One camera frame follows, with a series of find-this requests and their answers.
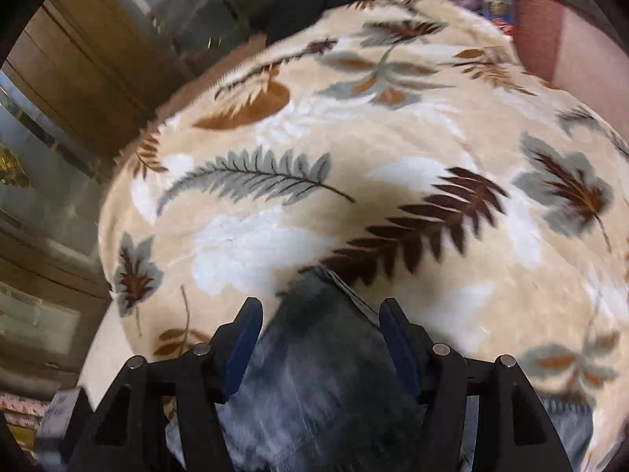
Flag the purple plastic packet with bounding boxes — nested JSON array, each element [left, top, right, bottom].
[[408, 0, 517, 35]]

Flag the black cloth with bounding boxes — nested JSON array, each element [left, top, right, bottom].
[[250, 0, 394, 45]]

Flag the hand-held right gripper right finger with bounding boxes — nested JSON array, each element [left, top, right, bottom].
[[378, 297, 573, 472]]

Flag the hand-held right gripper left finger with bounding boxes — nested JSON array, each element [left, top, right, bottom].
[[66, 297, 265, 472]]

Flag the wooden door with stained glass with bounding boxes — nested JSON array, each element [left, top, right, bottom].
[[0, 0, 291, 384]]

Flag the grey blue box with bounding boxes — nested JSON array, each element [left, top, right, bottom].
[[37, 388, 94, 453]]

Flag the pink sofa back cushion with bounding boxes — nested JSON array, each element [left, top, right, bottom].
[[511, 0, 629, 109]]

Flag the grey blue denim pants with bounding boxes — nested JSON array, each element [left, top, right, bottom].
[[164, 264, 595, 472]]

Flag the beige leaf printed blanket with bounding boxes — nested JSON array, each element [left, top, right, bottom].
[[79, 0, 629, 472]]

